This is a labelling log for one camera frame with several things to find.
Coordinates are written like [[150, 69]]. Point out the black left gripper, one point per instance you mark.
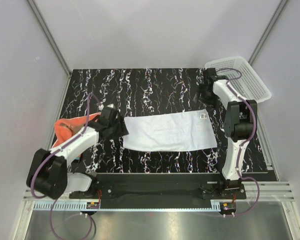
[[122, 130]]

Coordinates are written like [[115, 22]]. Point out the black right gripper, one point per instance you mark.
[[200, 90]]

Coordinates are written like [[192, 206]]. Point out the white terry towel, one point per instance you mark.
[[174, 132]]

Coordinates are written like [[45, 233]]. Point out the orange patterned towel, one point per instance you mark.
[[65, 129]]

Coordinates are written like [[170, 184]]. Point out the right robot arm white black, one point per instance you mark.
[[240, 124]]

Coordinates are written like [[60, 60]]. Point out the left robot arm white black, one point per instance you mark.
[[48, 173]]

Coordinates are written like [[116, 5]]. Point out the white plastic mesh basket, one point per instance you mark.
[[243, 77]]

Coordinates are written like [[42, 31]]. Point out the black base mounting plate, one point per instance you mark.
[[203, 185]]

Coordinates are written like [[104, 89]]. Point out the aluminium frame rail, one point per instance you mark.
[[196, 201]]

